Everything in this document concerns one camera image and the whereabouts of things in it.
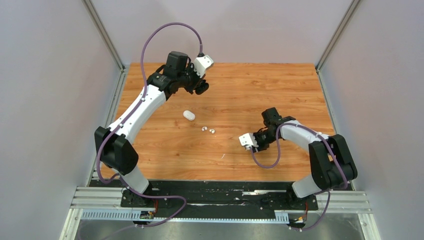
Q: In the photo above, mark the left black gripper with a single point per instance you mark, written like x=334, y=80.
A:
x=198, y=79

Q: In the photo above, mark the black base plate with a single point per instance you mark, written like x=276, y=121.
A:
x=219, y=199

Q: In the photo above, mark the black charging case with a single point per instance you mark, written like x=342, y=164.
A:
x=201, y=88

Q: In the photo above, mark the white charging case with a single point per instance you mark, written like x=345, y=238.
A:
x=189, y=115

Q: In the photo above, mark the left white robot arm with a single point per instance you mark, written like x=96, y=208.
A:
x=114, y=144

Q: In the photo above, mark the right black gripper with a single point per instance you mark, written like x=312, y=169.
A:
x=260, y=147

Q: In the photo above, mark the aluminium frame rail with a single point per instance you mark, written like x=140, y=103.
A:
x=103, y=203

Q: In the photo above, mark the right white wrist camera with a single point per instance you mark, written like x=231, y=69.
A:
x=248, y=141

